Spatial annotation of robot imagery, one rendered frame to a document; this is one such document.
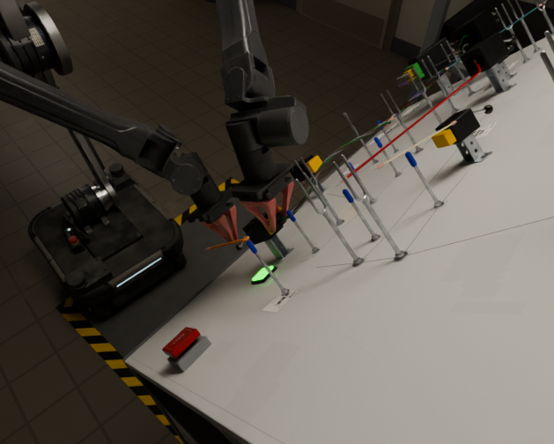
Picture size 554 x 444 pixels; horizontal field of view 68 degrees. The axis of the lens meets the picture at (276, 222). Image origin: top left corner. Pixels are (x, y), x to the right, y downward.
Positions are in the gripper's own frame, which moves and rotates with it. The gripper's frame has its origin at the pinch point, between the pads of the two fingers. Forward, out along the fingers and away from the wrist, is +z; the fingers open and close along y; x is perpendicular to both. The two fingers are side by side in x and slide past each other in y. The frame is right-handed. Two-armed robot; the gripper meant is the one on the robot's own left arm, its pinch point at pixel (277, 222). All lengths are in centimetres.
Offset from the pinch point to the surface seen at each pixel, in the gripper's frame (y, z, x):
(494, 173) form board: 6.1, -7.1, -34.3
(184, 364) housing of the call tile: -27.6, 6.8, -0.5
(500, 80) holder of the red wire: 47, -7, -27
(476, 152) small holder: 13.4, -6.7, -30.4
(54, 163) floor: 55, 15, 225
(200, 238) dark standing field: 62, 62, 119
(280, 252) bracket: 0.6, 7.6, 2.2
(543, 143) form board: 10.6, -9.1, -39.1
